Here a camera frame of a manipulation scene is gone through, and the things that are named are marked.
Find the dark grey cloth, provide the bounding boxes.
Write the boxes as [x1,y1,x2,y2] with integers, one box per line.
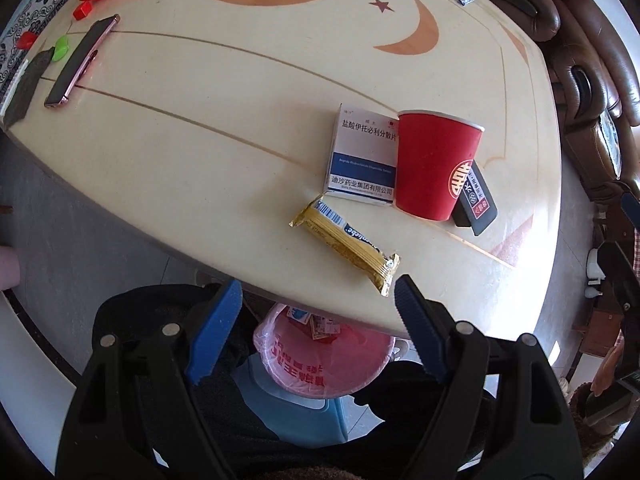
[2,49,55,130]

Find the black card box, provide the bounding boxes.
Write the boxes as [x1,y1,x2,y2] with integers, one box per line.
[451,160,499,236]

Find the white blue medicine box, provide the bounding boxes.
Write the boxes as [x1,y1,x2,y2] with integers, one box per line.
[324,103,401,207]

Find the blue plastic stool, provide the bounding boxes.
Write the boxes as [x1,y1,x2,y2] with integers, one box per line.
[232,355,351,448]

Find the brown leather armchair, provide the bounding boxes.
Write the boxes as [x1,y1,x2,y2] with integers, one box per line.
[545,0,640,201]

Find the person's right hand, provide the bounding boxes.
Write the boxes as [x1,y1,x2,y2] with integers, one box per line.
[594,337,628,396]

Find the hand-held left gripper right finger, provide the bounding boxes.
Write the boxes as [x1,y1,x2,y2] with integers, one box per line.
[394,274,586,480]

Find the pink smartphone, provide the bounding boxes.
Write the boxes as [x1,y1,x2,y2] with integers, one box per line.
[44,14,121,109]

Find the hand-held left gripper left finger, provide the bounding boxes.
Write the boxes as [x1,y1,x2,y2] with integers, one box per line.
[54,279,244,480]

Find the brown leather sofa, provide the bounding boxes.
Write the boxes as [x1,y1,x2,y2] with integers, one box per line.
[457,0,561,43]

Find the red paper cup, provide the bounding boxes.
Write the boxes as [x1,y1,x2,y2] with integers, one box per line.
[394,109,485,222]

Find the white appliance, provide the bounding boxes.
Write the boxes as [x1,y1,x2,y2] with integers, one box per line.
[585,247,608,286]

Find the white flat stick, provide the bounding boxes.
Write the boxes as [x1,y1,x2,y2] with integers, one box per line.
[0,57,28,116]

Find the pink trash bin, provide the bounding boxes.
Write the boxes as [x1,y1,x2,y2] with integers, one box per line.
[252,302,398,401]

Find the blue armchair seat cover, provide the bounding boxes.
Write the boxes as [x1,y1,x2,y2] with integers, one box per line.
[597,110,623,176]

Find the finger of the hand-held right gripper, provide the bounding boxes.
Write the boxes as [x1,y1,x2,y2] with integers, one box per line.
[597,241,640,313]
[620,182,640,233]

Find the gold snack packet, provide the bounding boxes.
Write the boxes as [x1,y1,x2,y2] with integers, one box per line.
[290,194,401,298]

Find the purple yellow box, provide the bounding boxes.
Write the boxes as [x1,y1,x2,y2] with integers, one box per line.
[310,314,343,341]

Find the person's right leg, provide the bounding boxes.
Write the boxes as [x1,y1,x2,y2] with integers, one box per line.
[320,360,496,480]

